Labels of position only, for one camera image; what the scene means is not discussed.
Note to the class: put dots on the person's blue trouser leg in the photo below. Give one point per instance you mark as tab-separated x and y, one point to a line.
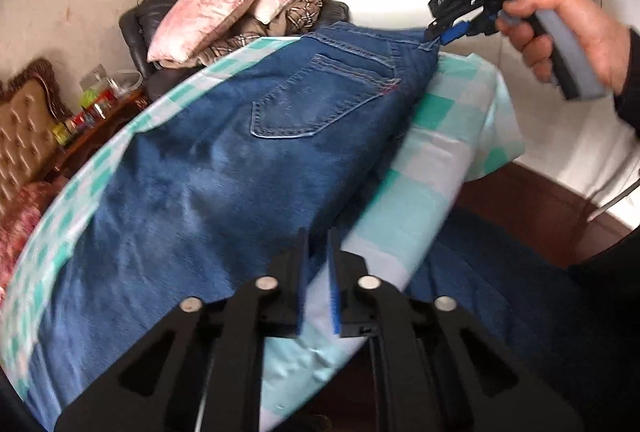
500	292

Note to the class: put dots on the green jar with yellow lid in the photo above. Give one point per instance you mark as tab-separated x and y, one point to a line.
61	134

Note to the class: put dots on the black leather chair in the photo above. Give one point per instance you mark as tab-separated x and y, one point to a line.
135	32

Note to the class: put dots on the person's right forearm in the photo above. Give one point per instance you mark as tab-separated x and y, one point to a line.
630	102

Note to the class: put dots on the person's black jacket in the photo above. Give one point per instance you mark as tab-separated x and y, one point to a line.
605	312

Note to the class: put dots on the red floral blanket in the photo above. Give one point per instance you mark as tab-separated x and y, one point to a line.
20	222

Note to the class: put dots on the green bag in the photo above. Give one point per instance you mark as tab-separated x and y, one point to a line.
89	98

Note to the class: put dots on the tufted tan headboard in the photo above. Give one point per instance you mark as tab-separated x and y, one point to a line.
25	127

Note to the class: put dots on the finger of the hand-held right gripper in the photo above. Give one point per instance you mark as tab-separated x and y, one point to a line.
434	33
454	32

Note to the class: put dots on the red tin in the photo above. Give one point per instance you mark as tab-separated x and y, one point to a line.
104	103

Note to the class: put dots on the dark wooden nightstand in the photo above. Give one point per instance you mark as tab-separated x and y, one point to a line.
95	132

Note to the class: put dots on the brown plaid blanket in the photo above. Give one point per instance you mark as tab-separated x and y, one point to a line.
295	14

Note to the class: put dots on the teal checked cloth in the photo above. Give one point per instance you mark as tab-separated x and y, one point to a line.
440	147

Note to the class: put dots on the person's right hand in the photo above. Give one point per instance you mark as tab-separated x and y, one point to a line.
590	27

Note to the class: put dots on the large pink floral pillow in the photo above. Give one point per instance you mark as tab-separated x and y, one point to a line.
210	7

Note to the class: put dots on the blue denim pants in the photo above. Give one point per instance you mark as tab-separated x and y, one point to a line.
200	172

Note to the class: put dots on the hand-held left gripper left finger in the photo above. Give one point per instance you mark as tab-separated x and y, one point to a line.
301	292

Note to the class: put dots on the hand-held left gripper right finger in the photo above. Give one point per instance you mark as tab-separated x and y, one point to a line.
336	302

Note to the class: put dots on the grey wall outlet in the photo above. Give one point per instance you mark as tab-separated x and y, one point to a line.
95	77

